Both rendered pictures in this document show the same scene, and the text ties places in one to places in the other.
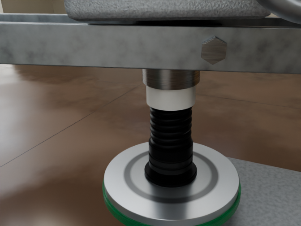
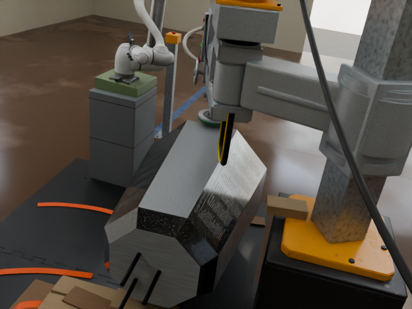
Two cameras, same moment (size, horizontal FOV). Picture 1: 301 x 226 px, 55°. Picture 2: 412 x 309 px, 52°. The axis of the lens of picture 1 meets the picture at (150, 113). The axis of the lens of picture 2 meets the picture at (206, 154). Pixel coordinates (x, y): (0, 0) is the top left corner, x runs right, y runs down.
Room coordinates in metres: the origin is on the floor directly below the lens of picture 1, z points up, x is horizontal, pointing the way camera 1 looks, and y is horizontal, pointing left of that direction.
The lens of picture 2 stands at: (-0.21, -2.57, 1.98)
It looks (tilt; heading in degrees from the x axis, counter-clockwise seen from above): 28 degrees down; 77
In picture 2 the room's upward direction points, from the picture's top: 7 degrees clockwise
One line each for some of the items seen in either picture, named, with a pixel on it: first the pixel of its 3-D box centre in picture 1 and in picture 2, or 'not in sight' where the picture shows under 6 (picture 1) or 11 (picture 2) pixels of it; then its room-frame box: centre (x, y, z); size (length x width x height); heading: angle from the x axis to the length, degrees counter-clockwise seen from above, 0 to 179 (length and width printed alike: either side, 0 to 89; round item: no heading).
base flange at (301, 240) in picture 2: not in sight; (335, 232); (0.81, -1.10, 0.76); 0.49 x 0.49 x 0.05; 66
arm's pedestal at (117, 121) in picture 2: not in sight; (122, 133); (-0.20, 0.68, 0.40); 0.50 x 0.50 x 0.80; 62
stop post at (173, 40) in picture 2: not in sight; (169, 87); (0.25, 1.47, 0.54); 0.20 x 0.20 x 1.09; 66
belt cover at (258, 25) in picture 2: not in sight; (235, 9); (0.35, -0.38, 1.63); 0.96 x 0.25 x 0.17; 83
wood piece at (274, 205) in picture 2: not in sight; (286, 207); (0.60, -0.95, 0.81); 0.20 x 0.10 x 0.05; 164
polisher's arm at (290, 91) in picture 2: not in sight; (326, 101); (0.66, -0.97, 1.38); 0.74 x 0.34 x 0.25; 141
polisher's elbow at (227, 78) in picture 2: not in sight; (233, 80); (0.31, -0.68, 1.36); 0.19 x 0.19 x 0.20
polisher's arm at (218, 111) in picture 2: not in sight; (225, 70); (0.33, -0.42, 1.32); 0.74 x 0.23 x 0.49; 83
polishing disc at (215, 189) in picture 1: (170, 174); (214, 116); (0.39, -0.03, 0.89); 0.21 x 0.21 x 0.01
